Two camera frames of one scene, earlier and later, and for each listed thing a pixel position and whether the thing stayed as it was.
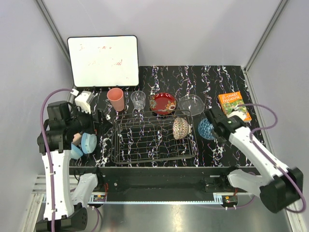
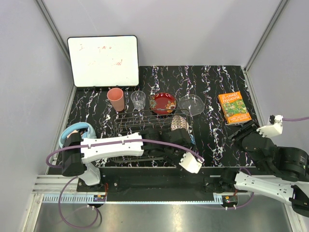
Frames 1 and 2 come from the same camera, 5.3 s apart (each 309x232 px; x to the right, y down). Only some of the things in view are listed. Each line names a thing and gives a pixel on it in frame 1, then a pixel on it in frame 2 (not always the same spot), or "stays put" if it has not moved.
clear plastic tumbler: x=138 y=98 stays put
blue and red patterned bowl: x=205 y=129 → x=192 y=139
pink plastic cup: x=116 y=97 stays put
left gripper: x=95 y=126 → x=175 y=161
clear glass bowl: x=191 y=105 stays put
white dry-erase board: x=104 y=61 stays put
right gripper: x=222 y=139 → x=235 y=135
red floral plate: x=162 y=103 stays put
